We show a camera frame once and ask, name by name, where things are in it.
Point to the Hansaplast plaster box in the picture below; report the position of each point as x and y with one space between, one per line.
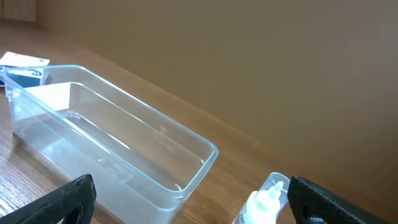
24 68

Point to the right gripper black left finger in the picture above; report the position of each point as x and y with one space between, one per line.
72 203

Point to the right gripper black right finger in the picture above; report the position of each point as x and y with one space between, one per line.
311 203

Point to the clear plastic container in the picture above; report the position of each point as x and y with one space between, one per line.
144 164

